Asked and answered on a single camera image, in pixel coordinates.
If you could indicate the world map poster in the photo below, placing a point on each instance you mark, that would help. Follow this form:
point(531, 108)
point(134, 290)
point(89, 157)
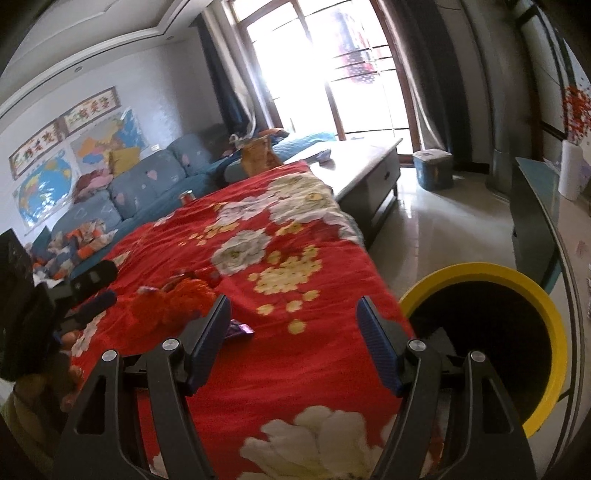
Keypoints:
point(44, 189)

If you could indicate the country map poster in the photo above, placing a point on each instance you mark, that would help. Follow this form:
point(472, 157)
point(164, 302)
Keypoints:
point(99, 138)

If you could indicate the yellow-rimmed black trash bin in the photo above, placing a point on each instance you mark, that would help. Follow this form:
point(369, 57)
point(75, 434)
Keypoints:
point(485, 323)

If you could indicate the framed calligraphy picture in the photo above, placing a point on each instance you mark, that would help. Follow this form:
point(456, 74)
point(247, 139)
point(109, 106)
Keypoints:
point(37, 145)
point(90, 110)

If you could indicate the person's left hand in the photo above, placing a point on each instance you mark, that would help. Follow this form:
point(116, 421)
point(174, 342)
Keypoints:
point(46, 383)

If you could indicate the brown glass door frame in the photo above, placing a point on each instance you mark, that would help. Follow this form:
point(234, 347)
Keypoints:
point(398, 78)

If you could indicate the dark blue curtain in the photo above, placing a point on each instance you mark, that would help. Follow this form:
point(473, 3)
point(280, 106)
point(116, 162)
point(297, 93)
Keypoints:
point(226, 87)

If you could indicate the glass-topped television cabinet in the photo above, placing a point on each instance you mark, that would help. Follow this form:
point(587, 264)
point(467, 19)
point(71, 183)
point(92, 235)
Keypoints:
point(531, 221)

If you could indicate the red drink can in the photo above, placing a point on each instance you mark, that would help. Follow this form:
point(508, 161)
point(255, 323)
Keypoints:
point(188, 197)

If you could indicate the wooden coffee table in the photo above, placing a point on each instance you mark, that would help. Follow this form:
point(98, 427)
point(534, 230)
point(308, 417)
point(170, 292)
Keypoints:
point(360, 157)

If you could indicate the pile of pink clothes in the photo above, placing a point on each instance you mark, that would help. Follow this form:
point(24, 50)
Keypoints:
point(92, 184)

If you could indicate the blue storage stool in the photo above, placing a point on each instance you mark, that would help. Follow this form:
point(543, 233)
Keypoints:
point(434, 170)

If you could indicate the grey curtain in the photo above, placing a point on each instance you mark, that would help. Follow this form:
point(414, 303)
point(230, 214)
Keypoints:
point(434, 92)

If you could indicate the orange patterned cloth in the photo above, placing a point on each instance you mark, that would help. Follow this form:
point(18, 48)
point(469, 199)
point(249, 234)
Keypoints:
point(83, 235)

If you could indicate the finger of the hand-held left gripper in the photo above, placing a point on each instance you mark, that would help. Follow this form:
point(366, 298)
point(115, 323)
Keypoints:
point(99, 302)
point(94, 276)

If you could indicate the red floral blanket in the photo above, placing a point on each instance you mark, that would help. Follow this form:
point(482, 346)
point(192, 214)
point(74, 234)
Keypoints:
point(323, 369)

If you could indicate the orange paper bag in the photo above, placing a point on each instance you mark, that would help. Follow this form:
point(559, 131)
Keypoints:
point(258, 157)

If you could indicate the red foam fruit net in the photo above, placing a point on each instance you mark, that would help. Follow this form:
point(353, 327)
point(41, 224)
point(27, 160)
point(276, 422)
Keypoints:
point(184, 295)

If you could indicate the hanging laundry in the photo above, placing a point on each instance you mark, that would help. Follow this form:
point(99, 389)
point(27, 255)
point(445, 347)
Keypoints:
point(360, 60)

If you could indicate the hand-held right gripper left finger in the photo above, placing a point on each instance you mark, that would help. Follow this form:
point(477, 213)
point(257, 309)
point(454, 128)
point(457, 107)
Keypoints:
point(210, 341)

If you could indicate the purple snack wrapper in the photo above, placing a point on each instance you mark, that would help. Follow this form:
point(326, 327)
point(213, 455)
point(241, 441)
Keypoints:
point(240, 328)

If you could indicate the blue patterned sofa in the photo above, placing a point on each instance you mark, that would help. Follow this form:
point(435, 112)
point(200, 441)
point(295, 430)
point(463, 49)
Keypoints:
point(147, 175)

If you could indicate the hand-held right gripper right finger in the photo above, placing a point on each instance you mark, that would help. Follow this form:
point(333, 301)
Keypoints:
point(376, 341)

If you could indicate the yellow cushion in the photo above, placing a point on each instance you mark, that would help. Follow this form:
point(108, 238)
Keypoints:
point(124, 161)

